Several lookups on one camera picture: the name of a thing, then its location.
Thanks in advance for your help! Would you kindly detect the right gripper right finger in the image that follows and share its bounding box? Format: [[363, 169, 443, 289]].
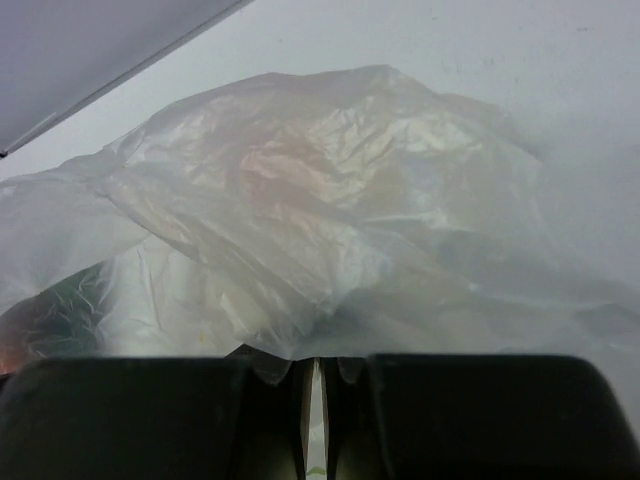
[[321, 354, 639, 479]]

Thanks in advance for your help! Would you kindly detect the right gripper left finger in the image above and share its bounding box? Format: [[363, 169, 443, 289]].
[[1, 356, 305, 479]]

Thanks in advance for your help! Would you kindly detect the clear printed plastic bag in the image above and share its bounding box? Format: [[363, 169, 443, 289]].
[[1, 66, 639, 383]]

